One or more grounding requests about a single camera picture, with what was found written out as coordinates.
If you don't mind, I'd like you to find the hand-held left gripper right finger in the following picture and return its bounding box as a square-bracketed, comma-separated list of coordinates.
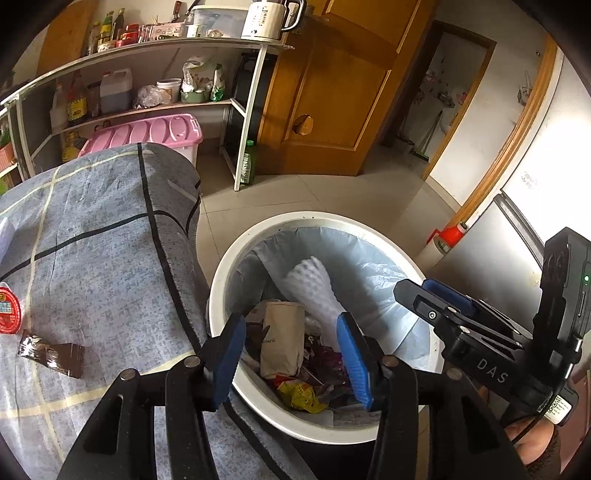
[336, 311, 527, 480]

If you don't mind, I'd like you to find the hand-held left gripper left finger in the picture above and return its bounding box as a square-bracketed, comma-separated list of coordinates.
[55, 313, 247, 480]

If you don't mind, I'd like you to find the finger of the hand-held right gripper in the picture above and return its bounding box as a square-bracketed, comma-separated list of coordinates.
[394, 279, 527, 366]
[422, 278, 536, 344]

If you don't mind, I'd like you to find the purple snack wrapper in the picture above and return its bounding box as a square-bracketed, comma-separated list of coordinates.
[305, 339, 352, 384]

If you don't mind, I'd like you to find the beige paper bag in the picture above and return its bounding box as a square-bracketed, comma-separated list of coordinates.
[259, 300, 306, 379]

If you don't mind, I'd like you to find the white trash bin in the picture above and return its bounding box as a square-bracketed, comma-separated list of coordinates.
[205, 212, 446, 446]

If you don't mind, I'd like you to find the large white foam net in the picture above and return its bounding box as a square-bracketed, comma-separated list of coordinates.
[283, 256, 345, 344]

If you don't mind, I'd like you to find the person's right hand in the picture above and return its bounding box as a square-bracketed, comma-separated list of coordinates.
[503, 413, 559, 468]

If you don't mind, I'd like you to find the red and white bottle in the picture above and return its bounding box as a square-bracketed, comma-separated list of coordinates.
[427, 222, 467, 266]

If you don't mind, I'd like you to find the yellow snack wrapper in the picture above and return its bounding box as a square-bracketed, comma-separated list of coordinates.
[277, 376, 328, 414]

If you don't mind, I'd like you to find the translucent bin liner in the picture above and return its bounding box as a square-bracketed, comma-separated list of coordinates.
[231, 226, 435, 425]

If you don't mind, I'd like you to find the white refrigerator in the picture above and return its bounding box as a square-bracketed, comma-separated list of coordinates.
[431, 48, 591, 301]

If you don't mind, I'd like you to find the dark brown wrapper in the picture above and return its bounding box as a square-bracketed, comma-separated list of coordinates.
[17, 335, 85, 380]

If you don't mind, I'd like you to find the green plastic bottle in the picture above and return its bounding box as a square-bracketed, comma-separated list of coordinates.
[239, 140, 257, 185]

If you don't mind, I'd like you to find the red lid cup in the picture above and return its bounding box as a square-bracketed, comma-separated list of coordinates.
[0, 281, 24, 334]

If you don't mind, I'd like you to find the wooden door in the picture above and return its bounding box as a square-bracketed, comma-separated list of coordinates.
[256, 0, 439, 177]

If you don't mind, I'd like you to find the pink storage box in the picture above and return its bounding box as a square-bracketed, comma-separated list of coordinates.
[78, 113, 204, 171]

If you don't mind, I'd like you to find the yellow oil bottle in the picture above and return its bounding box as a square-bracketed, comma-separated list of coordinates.
[62, 130, 88, 162]

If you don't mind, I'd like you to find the crumpled plastic bag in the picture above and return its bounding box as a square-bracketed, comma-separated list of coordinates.
[134, 84, 169, 109]

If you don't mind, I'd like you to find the green packet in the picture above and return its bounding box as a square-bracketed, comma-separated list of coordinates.
[210, 62, 227, 102]

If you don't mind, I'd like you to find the white plastic tub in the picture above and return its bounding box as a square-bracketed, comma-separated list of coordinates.
[156, 78, 182, 103]

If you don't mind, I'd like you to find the white food bag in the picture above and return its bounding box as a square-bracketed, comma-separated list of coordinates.
[182, 55, 215, 93]

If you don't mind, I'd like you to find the jug with dark liquid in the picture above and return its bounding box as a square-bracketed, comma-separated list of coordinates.
[99, 68, 134, 114]

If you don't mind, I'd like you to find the yellow label sauce bottle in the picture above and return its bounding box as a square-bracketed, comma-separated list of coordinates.
[66, 69, 88, 125]

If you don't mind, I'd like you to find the white plastic bottle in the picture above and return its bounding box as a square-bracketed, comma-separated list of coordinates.
[50, 83, 69, 130]

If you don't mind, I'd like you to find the white metal shelf unit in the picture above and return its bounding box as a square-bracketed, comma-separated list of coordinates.
[0, 37, 296, 192]

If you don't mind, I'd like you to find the white electric kettle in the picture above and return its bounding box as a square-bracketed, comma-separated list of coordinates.
[241, 0, 308, 41]

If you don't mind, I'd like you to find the clear storage container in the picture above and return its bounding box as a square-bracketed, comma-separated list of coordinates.
[187, 4, 250, 38]

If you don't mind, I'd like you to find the green glass bottle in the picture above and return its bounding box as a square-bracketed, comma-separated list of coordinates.
[99, 10, 115, 51]

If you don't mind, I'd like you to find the wooden cutting board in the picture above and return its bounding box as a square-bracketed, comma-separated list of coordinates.
[36, 0, 100, 77]

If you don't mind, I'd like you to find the wooden door frame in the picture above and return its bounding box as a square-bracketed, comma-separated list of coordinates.
[422, 34, 561, 227]

